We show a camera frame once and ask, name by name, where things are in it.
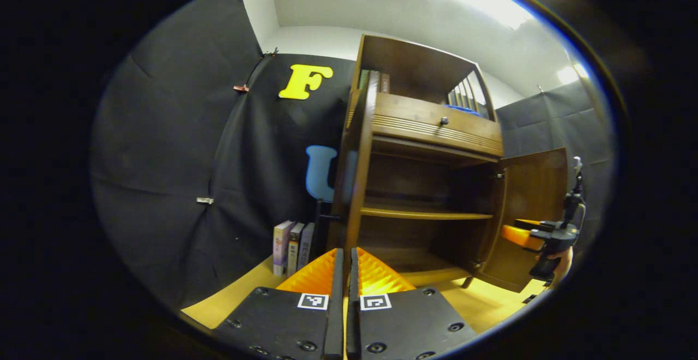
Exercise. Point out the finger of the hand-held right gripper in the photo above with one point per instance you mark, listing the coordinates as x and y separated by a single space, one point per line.
537 237
545 224

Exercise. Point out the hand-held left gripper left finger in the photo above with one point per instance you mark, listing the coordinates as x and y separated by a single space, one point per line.
337 322

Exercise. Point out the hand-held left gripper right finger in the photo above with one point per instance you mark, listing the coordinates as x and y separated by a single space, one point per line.
353 322

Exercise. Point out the wooden cabinet door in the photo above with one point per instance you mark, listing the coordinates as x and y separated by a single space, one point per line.
523 196
357 185

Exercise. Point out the wooden double-door shoe cabinet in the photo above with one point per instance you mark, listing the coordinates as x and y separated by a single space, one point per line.
414 60

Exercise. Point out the grey purple book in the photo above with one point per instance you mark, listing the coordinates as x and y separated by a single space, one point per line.
307 246

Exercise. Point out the pink and white book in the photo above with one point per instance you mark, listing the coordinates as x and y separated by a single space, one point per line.
281 248

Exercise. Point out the wooden inner shelf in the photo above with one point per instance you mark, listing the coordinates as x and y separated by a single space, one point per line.
425 214

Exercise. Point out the blue flat item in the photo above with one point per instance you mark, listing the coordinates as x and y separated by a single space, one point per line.
463 109

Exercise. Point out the small ceiling light panel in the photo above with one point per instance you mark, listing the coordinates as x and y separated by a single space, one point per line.
570 74

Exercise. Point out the wooden drawer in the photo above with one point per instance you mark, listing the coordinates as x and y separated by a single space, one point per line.
425 112

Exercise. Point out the silver clip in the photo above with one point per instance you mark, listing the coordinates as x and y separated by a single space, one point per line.
205 200

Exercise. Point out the reddish brown book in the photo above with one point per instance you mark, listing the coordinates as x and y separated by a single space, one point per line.
385 83

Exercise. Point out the green book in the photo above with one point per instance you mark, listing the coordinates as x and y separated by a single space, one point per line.
362 79

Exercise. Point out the black backdrop cloth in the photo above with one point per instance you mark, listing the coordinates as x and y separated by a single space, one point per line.
163 147

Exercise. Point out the red clip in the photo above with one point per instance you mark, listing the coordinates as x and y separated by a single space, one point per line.
241 88

